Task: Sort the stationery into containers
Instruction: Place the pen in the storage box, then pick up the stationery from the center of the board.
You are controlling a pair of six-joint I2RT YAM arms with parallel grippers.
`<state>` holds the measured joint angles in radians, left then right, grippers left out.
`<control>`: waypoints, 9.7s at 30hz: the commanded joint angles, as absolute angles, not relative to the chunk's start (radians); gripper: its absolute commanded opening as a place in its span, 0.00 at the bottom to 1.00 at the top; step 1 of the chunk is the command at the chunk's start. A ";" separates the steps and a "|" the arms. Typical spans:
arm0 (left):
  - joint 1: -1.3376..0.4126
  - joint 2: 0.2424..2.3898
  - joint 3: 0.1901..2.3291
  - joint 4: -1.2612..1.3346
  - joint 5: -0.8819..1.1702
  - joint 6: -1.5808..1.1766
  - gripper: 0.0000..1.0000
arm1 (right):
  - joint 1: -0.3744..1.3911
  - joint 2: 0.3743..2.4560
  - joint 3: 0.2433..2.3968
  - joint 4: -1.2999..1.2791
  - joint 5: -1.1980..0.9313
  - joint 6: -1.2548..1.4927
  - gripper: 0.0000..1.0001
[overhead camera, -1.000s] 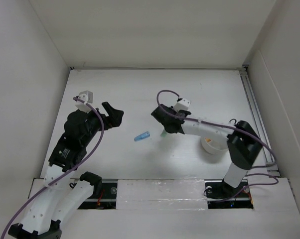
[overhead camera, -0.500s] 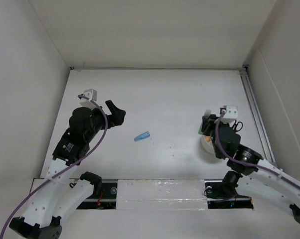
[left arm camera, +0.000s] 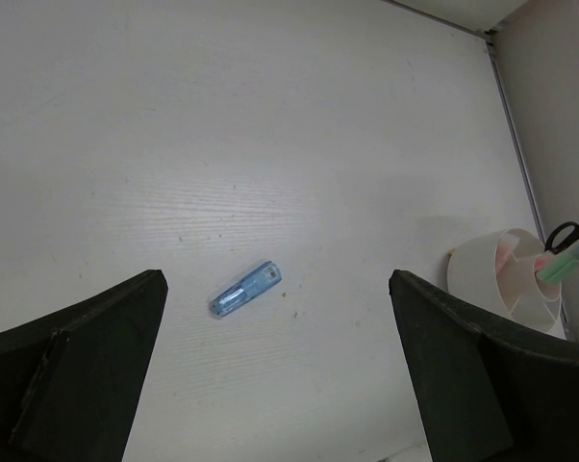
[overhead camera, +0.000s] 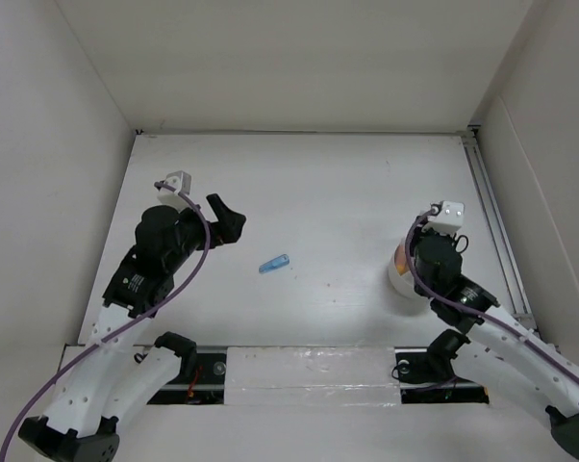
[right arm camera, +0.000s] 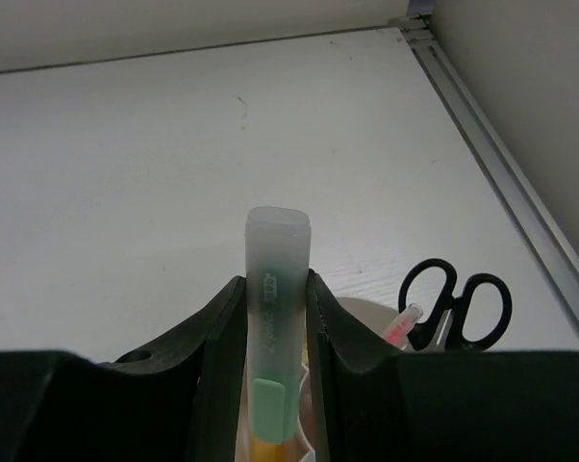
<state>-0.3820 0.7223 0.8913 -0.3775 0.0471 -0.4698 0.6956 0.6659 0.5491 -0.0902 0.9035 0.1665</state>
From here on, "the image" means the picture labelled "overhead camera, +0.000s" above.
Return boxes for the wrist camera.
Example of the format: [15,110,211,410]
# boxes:
[423,200,465,236]
[155,170,191,212]

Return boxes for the blue correction tape dispenser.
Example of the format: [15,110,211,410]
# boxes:
[259,254,290,274]

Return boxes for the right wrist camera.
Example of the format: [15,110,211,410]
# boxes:
[423,200,465,236]

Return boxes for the white round divided container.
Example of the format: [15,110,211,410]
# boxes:
[388,239,425,299]

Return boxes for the aluminium rail at table edge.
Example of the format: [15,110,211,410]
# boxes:
[459,125,539,333]

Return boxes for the white foam front board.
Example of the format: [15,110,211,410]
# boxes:
[224,346,401,408]

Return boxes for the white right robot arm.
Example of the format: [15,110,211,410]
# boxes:
[404,216,579,461]

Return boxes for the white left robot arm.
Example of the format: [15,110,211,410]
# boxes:
[18,192,246,461]

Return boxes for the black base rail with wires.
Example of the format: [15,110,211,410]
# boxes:
[150,346,490,408]

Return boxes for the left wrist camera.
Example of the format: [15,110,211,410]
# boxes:
[155,170,191,212]

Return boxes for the yellow capped pink highlighter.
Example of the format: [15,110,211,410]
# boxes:
[393,247,409,275]

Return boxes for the black handled scissors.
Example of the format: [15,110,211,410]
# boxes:
[454,234,469,254]

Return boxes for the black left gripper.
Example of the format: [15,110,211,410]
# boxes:
[165,193,244,272]

